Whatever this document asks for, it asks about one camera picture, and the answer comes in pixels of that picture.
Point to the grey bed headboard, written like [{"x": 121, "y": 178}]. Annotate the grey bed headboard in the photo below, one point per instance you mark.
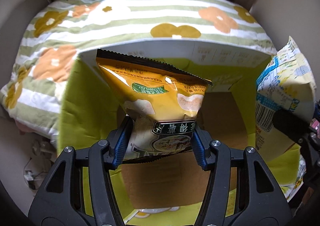
[{"x": 12, "y": 32}]

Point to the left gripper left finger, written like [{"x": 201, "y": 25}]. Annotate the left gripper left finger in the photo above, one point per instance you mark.
[{"x": 78, "y": 189}]

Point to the white blue snack bag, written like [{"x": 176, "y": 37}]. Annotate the white blue snack bag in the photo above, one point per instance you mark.
[{"x": 286, "y": 83}]

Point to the yellow black chip bag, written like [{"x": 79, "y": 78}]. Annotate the yellow black chip bag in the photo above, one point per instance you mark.
[{"x": 162, "y": 100}]

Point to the floral striped duvet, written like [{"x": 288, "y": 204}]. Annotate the floral striped duvet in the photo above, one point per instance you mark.
[{"x": 215, "y": 39}]

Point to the green cardboard box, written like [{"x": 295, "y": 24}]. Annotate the green cardboard box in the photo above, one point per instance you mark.
[{"x": 90, "y": 110}]

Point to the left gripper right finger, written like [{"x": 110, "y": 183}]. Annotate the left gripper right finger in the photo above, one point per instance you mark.
[{"x": 259, "y": 199}]

